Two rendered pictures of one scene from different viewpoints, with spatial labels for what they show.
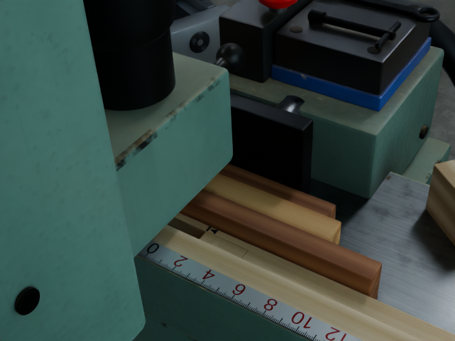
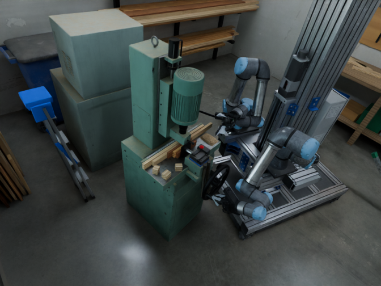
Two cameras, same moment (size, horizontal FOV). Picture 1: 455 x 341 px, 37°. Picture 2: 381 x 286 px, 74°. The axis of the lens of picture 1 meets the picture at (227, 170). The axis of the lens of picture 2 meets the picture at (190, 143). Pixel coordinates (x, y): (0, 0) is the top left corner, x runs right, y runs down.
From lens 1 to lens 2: 1.60 m
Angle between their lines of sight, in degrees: 64
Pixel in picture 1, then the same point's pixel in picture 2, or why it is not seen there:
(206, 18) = not seen: hidden behind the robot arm
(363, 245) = (177, 160)
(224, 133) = (182, 142)
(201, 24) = not seen: hidden behind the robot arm
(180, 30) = not seen: hidden behind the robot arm
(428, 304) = (169, 163)
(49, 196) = (163, 122)
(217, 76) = (183, 137)
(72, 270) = (163, 127)
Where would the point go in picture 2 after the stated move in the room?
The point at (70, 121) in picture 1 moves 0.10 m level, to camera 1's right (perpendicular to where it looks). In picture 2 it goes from (164, 121) to (161, 130)
